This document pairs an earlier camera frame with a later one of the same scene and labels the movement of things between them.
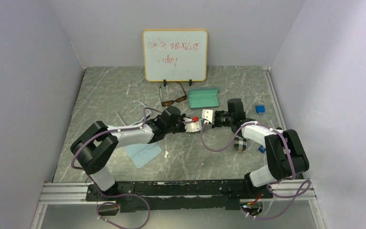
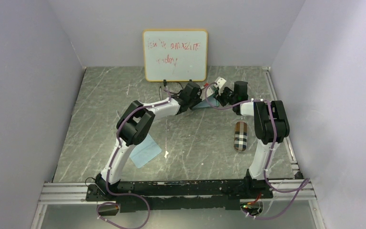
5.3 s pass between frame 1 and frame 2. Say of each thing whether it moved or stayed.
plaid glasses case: stayed
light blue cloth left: stayed
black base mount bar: stayed
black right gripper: moved
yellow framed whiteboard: stayed
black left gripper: moved
